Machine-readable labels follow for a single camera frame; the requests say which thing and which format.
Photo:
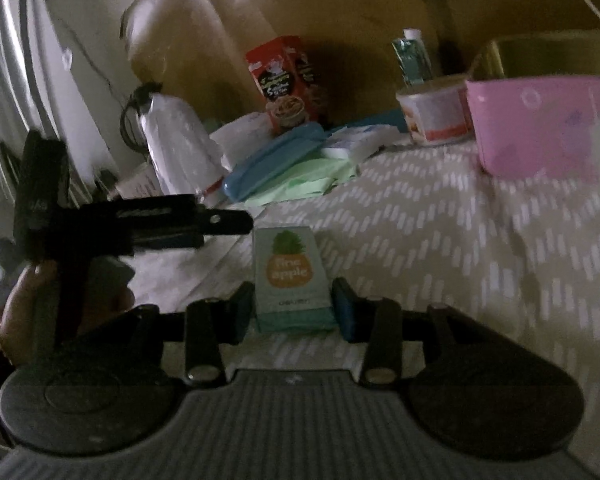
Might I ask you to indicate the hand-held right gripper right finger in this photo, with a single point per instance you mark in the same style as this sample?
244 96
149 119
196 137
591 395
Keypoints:
347 311

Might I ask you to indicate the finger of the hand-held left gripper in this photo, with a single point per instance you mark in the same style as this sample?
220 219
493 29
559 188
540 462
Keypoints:
225 221

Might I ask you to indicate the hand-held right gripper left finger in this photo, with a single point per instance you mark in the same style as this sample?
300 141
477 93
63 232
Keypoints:
242 311

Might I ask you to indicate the pineapple print box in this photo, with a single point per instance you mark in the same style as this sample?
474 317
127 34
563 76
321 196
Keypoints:
290 270

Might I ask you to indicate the blue glasses case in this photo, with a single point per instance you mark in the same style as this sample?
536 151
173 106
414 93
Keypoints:
275 160

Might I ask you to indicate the white tissue pack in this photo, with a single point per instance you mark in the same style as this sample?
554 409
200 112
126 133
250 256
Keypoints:
240 132

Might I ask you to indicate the green packet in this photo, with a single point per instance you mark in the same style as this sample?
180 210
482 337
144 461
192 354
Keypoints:
305 176

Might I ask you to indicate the pink cardboard box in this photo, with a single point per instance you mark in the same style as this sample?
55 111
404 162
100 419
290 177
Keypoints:
530 125

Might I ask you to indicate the person's left hand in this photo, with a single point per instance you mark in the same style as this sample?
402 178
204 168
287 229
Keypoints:
22 305

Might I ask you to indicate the tall white plastic pack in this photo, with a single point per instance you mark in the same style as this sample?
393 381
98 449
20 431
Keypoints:
175 140

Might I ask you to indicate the white printed packet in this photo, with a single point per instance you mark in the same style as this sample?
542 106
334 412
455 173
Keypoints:
135 183

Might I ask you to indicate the chevron patterned bed sheet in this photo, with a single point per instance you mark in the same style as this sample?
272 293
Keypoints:
430 235

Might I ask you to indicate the red snack box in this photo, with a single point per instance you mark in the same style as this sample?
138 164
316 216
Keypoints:
285 85

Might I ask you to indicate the white round tub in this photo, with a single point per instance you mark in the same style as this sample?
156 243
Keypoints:
435 110

